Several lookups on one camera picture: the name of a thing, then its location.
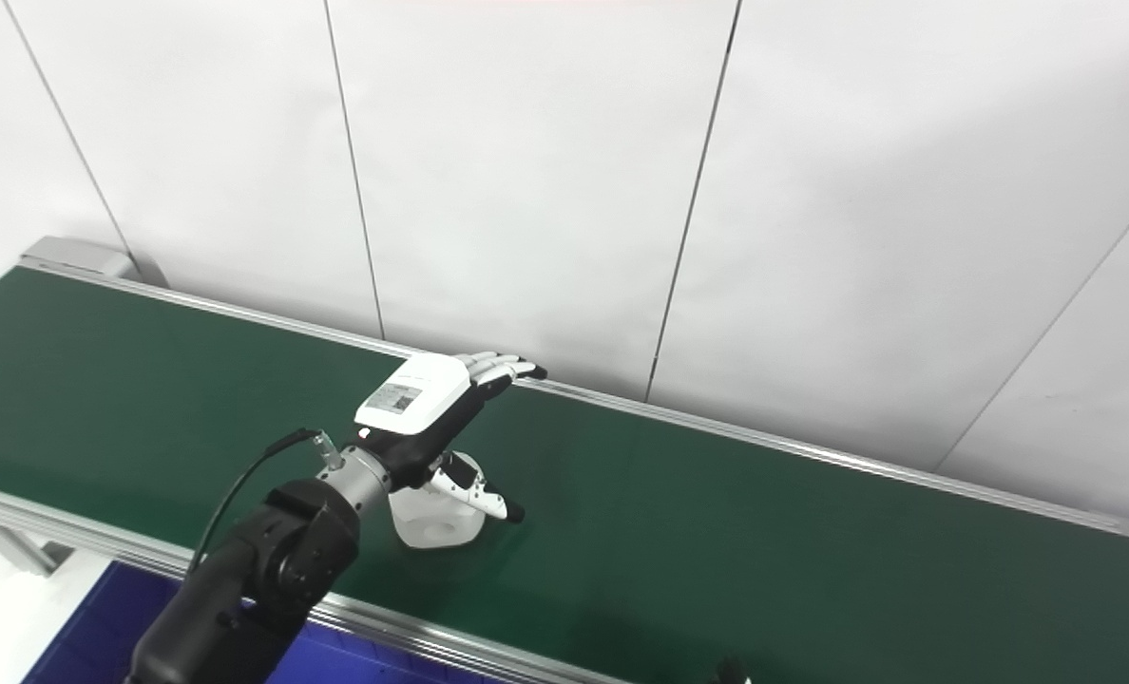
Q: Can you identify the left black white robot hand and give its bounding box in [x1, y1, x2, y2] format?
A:
[354, 351, 548, 525]

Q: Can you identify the blue plastic bin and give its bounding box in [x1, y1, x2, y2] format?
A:
[21, 560, 494, 684]

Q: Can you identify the aluminium conveyor support leg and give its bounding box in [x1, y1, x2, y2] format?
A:
[0, 511, 57, 578]

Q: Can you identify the green conveyor belt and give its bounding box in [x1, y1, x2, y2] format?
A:
[0, 255, 1129, 684]
[0, 266, 1129, 684]

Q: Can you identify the grey conveyor end housing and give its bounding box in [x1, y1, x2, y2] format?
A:
[19, 235, 145, 286]

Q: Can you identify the white plastic block with holes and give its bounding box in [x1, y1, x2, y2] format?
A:
[388, 450, 495, 551]

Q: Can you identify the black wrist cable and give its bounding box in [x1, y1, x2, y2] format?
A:
[187, 427, 324, 582]

